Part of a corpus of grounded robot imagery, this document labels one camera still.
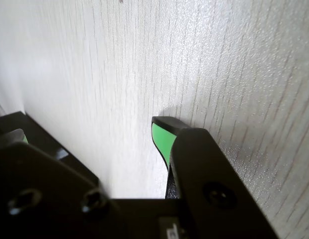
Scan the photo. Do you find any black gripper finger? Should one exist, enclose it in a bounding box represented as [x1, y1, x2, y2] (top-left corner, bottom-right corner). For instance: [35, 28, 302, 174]
[151, 116, 280, 239]
[0, 128, 120, 239]

